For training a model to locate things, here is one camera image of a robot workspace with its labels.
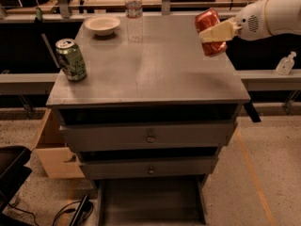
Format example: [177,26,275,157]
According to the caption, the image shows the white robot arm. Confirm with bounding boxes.
[198,0,301,43]

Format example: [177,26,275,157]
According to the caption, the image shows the black floor cable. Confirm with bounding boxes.
[7,194,95,226]

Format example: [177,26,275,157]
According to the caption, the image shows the light wooden box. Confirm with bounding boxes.
[32,108,84,179]

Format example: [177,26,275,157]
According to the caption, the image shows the upper grey drawer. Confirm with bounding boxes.
[60,121,237,153]

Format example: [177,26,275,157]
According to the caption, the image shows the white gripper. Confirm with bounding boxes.
[198,0,271,43]

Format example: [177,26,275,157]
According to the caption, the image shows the hand sanitizer bottle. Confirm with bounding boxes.
[276,51,296,75]

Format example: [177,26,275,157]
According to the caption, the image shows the red coke can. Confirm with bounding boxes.
[195,8,227,57]

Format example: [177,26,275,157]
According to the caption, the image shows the green soda can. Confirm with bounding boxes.
[55,39,87,81]

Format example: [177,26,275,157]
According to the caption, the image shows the black bin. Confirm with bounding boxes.
[0,145,31,212]

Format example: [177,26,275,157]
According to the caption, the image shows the clear water bottle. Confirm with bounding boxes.
[125,0,143,42]

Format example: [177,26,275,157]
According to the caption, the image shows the grey drawer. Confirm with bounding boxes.
[80,157,218,180]
[60,121,237,153]

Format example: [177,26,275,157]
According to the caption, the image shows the lower grey drawer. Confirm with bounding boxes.
[80,157,218,180]

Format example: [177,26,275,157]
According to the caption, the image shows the grey drawer cabinet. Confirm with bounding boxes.
[48,15,249,226]

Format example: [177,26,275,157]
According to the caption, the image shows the white bowl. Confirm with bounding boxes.
[85,16,120,36]

